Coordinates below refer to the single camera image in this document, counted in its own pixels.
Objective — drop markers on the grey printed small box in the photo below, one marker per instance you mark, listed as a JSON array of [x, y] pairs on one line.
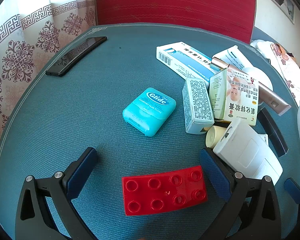
[[197, 107]]

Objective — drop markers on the rose gold cosmetic tube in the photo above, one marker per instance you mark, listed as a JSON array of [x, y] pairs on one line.
[[266, 95]]

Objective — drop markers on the white round cap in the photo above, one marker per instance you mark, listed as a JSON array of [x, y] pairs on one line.
[[259, 75]]

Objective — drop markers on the red toy brick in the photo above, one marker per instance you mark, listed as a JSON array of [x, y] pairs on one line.
[[163, 192]]

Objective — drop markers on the black rectangular case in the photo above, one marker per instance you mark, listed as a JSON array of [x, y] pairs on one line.
[[273, 132]]

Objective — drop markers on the white cream tube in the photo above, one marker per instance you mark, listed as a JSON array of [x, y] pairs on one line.
[[244, 150]]

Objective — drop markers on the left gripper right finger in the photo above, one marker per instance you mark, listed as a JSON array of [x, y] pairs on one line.
[[251, 209]]

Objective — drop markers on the patterned curtain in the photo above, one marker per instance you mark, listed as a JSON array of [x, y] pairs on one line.
[[31, 32]]

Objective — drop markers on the green baby ointment box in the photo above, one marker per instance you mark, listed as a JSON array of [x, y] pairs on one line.
[[234, 95]]

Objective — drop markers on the teal dental floss box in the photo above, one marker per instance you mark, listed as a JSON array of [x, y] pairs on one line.
[[149, 111]]

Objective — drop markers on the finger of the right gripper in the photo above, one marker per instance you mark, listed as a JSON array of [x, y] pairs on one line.
[[293, 189]]

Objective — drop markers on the white sachet packet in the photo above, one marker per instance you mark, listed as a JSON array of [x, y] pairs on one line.
[[235, 57]]

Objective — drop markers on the black smartphone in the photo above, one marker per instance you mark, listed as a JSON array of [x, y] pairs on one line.
[[66, 62]]

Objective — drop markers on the floral quilt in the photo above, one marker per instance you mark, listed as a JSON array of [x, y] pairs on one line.
[[283, 63]]

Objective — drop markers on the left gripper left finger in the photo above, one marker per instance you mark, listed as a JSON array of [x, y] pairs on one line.
[[34, 219]]

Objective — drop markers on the teal table mat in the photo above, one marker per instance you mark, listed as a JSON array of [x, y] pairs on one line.
[[59, 117]]

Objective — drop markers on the blue white medicine box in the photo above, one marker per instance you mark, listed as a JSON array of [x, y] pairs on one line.
[[186, 61]]

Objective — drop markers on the red upholstered headboard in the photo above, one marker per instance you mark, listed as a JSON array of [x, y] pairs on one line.
[[233, 18]]

